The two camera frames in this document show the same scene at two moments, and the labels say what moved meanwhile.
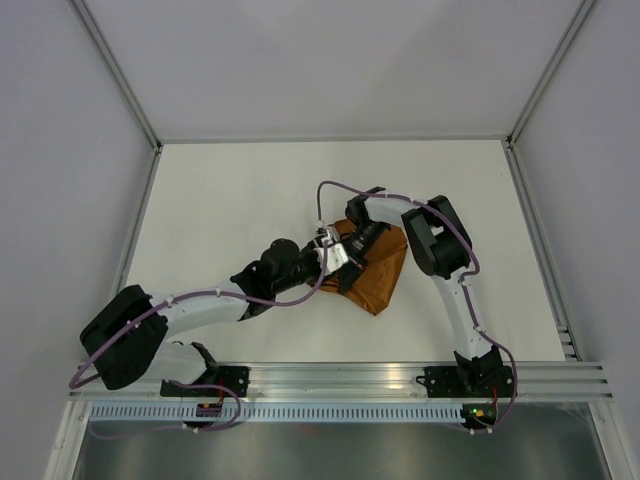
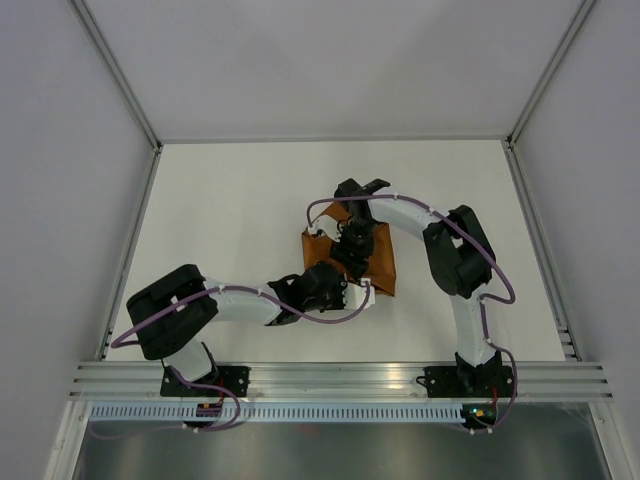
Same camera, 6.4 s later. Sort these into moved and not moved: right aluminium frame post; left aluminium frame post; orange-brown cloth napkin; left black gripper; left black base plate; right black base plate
Moved: left black gripper; orange-brown cloth napkin
Not moved: left black base plate; right aluminium frame post; left aluminium frame post; right black base plate
